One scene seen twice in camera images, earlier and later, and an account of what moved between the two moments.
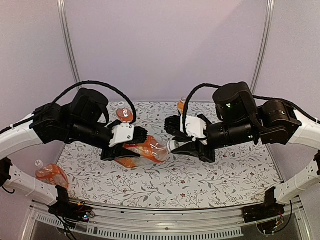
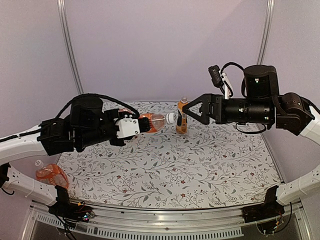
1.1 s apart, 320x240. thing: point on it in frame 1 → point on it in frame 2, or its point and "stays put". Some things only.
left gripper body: [112, 154] → [121, 144]
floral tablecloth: [240, 174] stays put
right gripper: [193, 148] → [208, 100]
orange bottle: [151, 149] → [158, 121]
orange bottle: [51, 174] stays put
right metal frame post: [266, 34] stays put
